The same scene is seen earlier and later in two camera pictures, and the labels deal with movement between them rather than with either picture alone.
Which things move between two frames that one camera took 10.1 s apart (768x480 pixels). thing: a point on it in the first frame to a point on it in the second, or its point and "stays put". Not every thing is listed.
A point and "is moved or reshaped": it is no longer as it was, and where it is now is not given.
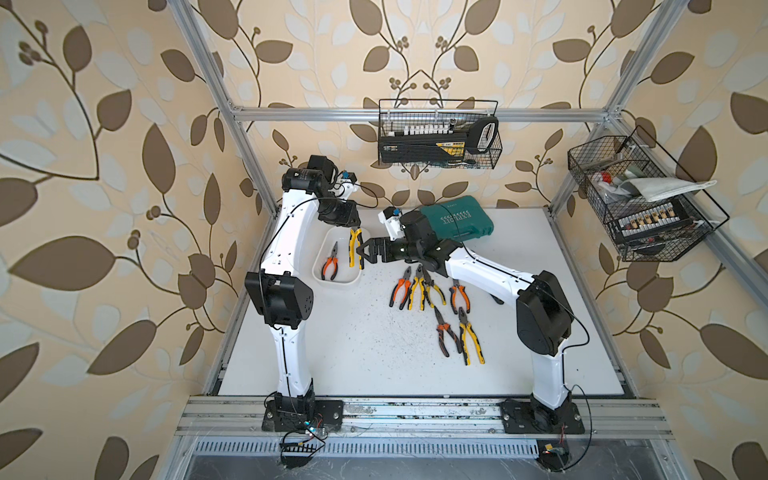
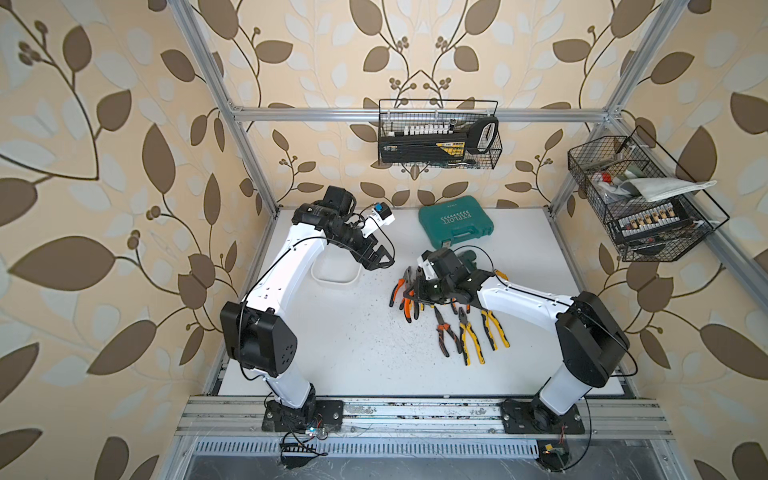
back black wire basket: x=433 y=116 stays put
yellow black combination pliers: x=465 y=328 stays put
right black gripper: x=384 y=243 to x=420 y=295
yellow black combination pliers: x=356 y=233 is moved or reshaped
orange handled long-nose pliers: x=440 y=327 stays put
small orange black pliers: x=336 y=261 to x=406 y=306
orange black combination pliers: x=401 y=282 stays put
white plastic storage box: x=344 y=273 stays put
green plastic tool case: x=462 y=218 stays put
